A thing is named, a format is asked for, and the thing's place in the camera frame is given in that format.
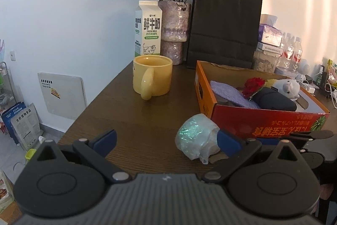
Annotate iridescent plastic bundle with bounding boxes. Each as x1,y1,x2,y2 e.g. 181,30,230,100
175,114,220,164

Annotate navy blue fabric pouch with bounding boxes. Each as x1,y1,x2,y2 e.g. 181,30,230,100
253,87,297,111

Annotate red fabric rose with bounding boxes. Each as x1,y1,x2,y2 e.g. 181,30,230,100
242,77,266,99

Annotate purple knitted cloth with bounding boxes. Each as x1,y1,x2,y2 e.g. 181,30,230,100
210,81,260,109

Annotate orange red cardboard box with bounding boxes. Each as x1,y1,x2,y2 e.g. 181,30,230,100
195,61,330,138

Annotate white alpaca plush toy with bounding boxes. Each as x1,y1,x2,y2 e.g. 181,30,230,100
264,79,300,101

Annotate blue white paper bags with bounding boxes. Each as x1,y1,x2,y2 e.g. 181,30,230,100
1,102,42,151

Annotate white astronaut figurine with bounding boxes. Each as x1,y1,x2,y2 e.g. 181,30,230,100
295,59,310,82

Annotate yellow ceramic mug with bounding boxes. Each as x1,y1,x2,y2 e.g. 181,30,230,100
132,55,173,101

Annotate clear container with grains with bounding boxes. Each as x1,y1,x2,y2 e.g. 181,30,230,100
252,50,280,74

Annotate water bottle pack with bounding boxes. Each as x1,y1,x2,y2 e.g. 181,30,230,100
277,33,303,72

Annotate white flat box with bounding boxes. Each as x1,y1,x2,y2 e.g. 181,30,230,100
257,42,283,55

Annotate purple tissue pack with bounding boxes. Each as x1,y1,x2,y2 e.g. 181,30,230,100
258,14,283,47

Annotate black paper shopping bag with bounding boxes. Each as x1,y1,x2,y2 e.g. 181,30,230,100
186,0,263,69

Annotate white green milk carton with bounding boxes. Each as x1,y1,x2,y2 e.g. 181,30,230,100
135,1,162,57

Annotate pink textured vase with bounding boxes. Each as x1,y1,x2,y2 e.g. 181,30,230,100
158,1,191,65

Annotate white wall panel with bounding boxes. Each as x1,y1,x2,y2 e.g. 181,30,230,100
38,73,87,120

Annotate white charger with cable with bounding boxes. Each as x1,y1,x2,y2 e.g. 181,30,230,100
299,80,317,95

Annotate wire storage rack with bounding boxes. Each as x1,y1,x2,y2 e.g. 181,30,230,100
1,62,17,110

